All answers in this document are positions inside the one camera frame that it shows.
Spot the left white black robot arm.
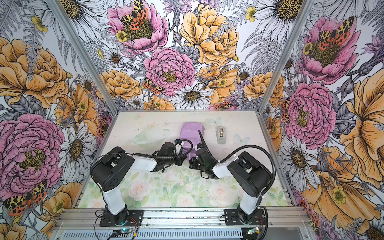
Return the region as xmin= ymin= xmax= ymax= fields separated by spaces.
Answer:
xmin=90 ymin=139 xmax=194 ymax=228

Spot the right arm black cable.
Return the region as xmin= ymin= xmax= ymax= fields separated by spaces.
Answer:
xmin=198 ymin=129 xmax=278 ymax=240

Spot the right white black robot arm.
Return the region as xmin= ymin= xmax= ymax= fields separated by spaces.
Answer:
xmin=190 ymin=144 xmax=276 ymax=225

